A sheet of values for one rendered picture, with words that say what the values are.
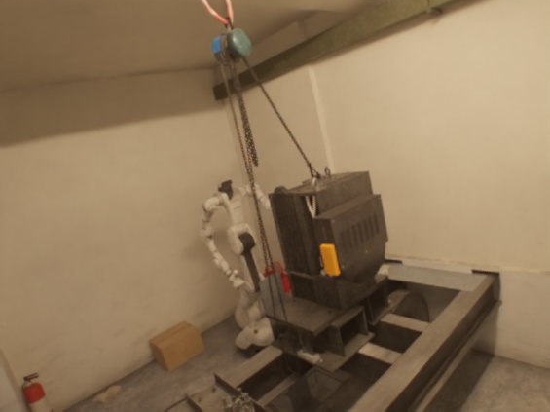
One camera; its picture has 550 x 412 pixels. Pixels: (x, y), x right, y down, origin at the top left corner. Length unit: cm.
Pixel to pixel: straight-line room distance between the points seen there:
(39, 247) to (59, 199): 46
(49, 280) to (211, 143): 216
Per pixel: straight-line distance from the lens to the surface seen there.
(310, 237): 211
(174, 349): 389
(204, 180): 420
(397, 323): 244
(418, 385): 225
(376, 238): 214
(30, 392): 382
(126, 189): 387
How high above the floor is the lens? 195
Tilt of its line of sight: 10 degrees down
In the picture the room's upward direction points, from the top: 13 degrees counter-clockwise
